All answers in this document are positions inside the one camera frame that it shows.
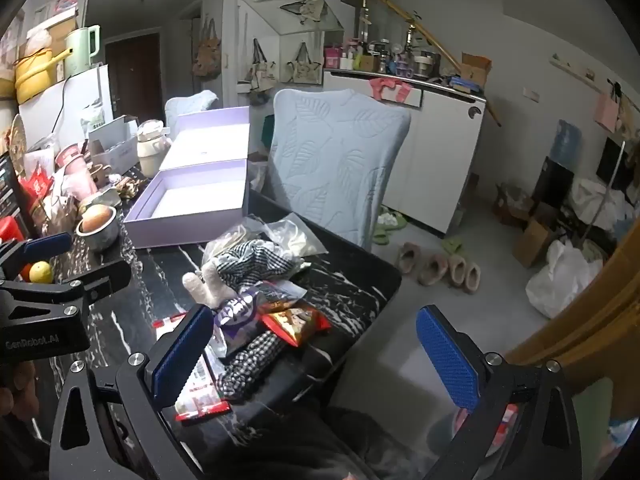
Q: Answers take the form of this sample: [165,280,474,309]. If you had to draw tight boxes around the bottles and jars on cabinet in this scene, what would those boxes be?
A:
[324,37,443,78]

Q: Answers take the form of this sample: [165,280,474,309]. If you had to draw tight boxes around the small chair with blue cover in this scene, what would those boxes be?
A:
[164,90,220,141]

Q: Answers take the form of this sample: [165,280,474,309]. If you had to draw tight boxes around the gold wrapped item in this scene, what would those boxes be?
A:
[116,177,143,200]

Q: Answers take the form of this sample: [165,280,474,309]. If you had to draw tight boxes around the brown cardboard box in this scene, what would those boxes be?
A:
[512,217,556,268]

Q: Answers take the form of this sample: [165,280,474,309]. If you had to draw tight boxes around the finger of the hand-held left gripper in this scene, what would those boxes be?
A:
[0,259,133,318]
[0,232,74,281]

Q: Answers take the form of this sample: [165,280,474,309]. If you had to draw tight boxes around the small checked cloth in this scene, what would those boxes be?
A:
[220,332,296,403]

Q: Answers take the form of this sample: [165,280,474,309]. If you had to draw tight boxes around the black printed box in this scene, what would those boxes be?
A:
[0,152,21,216]

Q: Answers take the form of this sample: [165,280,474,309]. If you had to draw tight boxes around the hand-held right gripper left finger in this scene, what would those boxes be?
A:
[49,304,216,480]

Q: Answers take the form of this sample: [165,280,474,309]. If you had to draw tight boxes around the purple snack packet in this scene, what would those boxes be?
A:
[212,285,281,356]

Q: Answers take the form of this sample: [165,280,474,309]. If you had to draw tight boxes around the open cardboard box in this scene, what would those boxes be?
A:
[460,52,493,86]

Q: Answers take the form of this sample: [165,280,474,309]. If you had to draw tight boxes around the dark brown door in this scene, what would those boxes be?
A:
[105,32,161,121]

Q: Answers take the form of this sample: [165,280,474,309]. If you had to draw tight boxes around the red container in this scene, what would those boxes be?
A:
[0,216,26,243]

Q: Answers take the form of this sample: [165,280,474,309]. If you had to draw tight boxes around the clear bag of white pieces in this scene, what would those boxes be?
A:
[260,212,328,258]

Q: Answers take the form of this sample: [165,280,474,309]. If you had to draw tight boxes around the cream lidded jar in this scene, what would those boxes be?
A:
[136,120,173,178]

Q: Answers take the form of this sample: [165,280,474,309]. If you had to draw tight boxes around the red paper packet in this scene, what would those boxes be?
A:
[22,167,56,206]

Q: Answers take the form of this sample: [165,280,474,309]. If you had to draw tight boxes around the white cabinet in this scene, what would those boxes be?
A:
[322,69,487,236]

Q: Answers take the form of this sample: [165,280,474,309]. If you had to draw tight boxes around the red orange snack packet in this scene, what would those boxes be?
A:
[260,305,332,348]

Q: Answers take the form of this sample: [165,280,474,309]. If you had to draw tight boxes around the pink cloth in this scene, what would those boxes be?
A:
[369,77,413,106]

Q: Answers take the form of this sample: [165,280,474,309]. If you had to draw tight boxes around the white fridge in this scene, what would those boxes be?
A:
[17,64,113,153]

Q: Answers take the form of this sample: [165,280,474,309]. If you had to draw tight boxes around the pink paper bag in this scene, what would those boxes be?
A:
[594,92,621,131]

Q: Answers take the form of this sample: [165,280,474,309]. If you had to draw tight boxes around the bamboo pole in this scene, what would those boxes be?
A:
[352,0,502,126]

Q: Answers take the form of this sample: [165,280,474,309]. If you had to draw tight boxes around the long red white packet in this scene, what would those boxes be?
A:
[155,315,232,423]

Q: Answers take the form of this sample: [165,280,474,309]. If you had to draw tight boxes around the beige tote bag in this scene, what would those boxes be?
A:
[243,39,277,93]
[286,42,321,85]

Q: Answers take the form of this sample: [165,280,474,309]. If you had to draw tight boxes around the woven fan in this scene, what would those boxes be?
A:
[9,114,28,176]

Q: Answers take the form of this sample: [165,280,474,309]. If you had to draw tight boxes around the frilled checked cloth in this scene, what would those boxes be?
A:
[215,240,306,291]

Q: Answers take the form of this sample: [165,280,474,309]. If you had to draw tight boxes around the white plastic bag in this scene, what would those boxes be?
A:
[525,240,608,318]

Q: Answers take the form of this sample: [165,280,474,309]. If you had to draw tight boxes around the white cardboard box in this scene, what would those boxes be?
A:
[87,115,140,168]

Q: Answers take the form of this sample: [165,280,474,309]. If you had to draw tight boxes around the light blue chair cover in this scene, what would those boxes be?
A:
[267,89,412,253]

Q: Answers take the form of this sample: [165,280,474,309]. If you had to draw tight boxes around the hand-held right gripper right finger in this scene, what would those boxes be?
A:
[416,304,586,480]

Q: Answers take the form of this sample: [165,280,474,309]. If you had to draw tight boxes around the person's left hand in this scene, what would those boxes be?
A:
[0,360,38,418]

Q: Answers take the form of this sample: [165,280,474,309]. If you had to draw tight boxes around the lavender gift box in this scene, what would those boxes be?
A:
[122,106,251,250]

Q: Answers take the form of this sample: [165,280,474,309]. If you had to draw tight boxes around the yellow pot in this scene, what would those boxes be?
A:
[14,47,73,106]

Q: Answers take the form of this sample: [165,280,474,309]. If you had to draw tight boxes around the black monitor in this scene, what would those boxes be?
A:
[597,137,636,191]

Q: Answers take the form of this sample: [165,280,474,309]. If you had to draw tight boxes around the steel bowl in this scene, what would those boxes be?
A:
[75,205,120,253]

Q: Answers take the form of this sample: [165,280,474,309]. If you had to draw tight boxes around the green electric kettle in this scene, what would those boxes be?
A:
[64,25,101,81]

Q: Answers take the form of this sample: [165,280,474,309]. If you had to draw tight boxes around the brown tote bag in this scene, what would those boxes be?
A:
[192,17,222,78]

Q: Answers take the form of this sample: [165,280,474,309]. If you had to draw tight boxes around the clear bag with round pad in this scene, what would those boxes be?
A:
[202,222,271,266]

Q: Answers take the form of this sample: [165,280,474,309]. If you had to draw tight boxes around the green white pouch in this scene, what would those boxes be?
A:
[80,101,108,136]

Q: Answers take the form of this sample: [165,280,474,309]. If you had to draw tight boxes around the pink cup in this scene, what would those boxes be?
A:
[55,144,98,201]

